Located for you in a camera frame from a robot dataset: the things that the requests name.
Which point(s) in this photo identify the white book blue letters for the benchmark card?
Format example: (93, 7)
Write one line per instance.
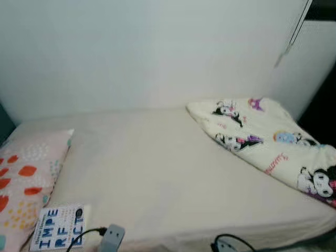
(58, 228)

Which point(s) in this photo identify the pink dotted pillow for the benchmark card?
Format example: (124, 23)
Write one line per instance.
(31, 173)

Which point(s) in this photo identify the white cartoon print blanket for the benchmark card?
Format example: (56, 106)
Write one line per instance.
(262, 142)

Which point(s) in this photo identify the cream mattress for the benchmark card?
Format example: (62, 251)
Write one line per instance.
(157, 173)

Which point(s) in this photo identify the grey narrow wall strip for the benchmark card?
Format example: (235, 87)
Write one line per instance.
(295, 31)

